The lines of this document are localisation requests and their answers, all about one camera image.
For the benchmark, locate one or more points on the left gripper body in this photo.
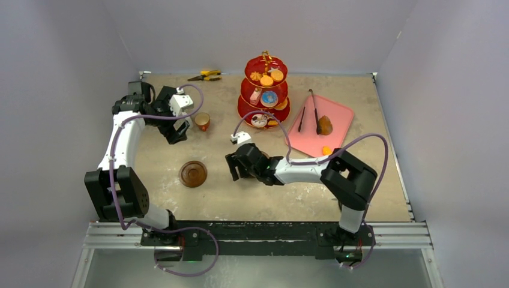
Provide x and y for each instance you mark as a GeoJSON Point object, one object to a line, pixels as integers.
{"type": "Point", "coordinates": [166, 127]}

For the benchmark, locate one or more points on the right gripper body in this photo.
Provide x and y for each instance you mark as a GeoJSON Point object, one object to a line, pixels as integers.
{"type": "Point", "coordinates": [239, 162]}

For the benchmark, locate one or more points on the red three-tier cake stand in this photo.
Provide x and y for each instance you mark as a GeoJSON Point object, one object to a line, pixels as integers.
{"type": "Point", "coordinates": [262, 64]}

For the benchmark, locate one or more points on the pink cake slice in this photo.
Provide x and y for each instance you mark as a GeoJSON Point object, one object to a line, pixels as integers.
{"type": "Point", "coordinates": [255, 96]}

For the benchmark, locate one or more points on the yellow frosted donut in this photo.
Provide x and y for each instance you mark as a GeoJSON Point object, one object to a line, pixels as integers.
{"type": "Point", "coordinates": [282, 105]}

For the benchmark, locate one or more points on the blue frosted donut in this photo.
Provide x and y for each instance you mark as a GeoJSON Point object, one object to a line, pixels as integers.
{"type": "Point", "coordinates": [269, 99]}

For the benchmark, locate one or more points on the round orange cookie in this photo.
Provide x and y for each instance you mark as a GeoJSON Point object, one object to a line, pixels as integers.
{"type": "Point", "coordinates": [266, 81]}

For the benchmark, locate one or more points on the orange flower cookie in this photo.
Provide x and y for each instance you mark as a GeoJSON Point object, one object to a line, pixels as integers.
{"type": "Point", "coordinates": [255, 76]}

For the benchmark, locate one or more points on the round cracker cookie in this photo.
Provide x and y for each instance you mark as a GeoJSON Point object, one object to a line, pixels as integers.
{"type": "Point", "coordinates": [277, 76]}

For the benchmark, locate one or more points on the pink serving tray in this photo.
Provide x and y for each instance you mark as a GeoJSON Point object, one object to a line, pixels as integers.
{"type": "Point", "coordinates": [302, 133]}

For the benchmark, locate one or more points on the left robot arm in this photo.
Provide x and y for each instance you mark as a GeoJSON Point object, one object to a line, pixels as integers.
{"type": "Point", "coordinates": [116, 191]}

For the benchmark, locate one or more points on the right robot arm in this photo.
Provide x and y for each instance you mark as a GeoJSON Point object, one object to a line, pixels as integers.
{"type": "Point", "coordinates": [349, 179]}

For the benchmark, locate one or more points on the small brown cup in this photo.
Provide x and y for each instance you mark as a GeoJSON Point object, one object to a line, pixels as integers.
{"type": "Point", "coordinates": [202, 120]}

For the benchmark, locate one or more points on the yellow black pliers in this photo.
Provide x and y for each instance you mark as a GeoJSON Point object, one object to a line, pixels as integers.
{"type": "Point", "coordinates": [205, 75]}

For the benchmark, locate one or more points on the orange fish cookie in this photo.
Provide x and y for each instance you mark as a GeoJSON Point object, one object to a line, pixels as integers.
{"type": "Point", "coordinates": [326, 150]}

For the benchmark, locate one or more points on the brown croissant pastry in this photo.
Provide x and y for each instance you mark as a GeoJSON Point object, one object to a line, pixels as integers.
{"type": "Point", "coordinates": [325, 126]}

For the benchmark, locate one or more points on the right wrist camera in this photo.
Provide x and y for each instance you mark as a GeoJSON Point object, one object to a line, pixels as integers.
{"type": "Point", "coordinates": [240, 138]}

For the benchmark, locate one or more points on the black base frame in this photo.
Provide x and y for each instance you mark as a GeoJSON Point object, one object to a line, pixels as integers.
{"type": "Point", "coordinates": [322, 240]}

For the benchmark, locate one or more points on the aluminium rail frame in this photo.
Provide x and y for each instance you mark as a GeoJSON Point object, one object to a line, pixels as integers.
{"type": "Point", "coordinates": [221, 199]}

